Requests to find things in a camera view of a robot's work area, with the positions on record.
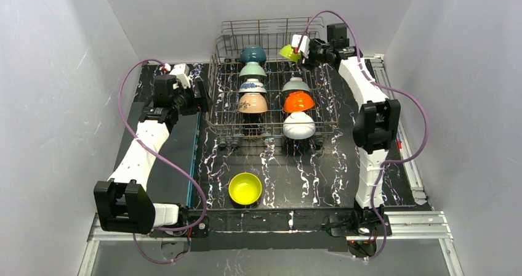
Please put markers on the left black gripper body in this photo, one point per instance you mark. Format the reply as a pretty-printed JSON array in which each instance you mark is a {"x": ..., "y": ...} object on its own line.
[{"x": 200, "y": 95}]

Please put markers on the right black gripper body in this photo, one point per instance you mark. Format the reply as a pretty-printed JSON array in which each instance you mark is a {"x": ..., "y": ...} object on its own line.
[{"x": 311, "y": 51}]

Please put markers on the cream white round bowl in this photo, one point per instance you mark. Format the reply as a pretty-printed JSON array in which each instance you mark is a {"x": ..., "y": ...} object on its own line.
[{"x": 252, "y": 103}]

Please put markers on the white square bowl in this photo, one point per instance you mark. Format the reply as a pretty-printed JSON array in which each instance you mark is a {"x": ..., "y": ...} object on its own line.
[{"x": 290, "y": 53}]

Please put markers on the blue floral bowl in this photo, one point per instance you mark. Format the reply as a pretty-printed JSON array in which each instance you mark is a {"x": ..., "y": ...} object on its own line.
[{"x": 252, "y": 85}]

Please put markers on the pale green shallow bowl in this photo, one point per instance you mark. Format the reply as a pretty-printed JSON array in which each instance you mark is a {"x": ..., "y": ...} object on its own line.
[{"x": 295, "y": 84}]

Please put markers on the green celadon bowl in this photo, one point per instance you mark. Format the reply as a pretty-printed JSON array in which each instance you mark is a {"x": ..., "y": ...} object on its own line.
[{"x": 252, "y": 69}]

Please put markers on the tan interior dark bowl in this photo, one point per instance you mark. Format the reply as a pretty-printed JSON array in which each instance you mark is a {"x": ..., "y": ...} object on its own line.
[{"x": 253, "y": 53}]

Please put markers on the orange striped bowl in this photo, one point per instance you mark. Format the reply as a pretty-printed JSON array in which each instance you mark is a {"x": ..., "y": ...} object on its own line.
[{"x": 298, "y": 101}]

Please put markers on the white ribbed bowl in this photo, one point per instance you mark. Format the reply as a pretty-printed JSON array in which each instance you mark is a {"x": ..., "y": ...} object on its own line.
[{"x": 298, "y": 126}]

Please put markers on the yellow rimmed bowl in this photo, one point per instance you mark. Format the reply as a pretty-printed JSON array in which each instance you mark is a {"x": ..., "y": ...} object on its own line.
[{"x": 245, "y": 188}]

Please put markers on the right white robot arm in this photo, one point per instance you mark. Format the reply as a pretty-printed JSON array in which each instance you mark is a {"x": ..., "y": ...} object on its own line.
[{"x": 376, "y": 123}]

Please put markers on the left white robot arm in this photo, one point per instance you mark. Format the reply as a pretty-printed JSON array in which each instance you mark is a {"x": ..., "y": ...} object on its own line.
[{"x": 122, "y": 202}]

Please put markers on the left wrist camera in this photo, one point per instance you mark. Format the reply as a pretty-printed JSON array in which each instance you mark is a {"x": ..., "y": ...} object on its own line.
[{"x": 182, "y": 73}]

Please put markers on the grey wire dish rack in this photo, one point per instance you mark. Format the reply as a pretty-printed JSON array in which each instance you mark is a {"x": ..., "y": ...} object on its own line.
[{"x": 271, "y": 34}]

